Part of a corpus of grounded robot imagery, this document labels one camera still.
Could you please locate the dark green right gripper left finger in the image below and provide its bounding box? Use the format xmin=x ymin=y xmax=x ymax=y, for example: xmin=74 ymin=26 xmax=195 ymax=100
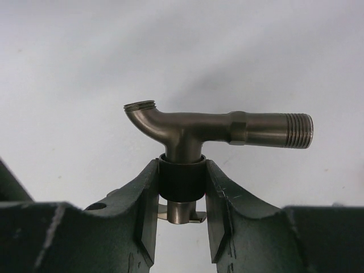
xmin=1 ymin=160 xmax=158 ymax=272

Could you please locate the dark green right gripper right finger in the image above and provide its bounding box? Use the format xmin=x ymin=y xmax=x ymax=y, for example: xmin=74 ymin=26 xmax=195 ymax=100
xmin=206 ymin=161 xmax=363 ymax=272

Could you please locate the brushed steel water faucet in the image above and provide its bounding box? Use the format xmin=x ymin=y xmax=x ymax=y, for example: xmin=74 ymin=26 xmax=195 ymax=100
xmin=124 ymin=100 xmax=314 ymax=224

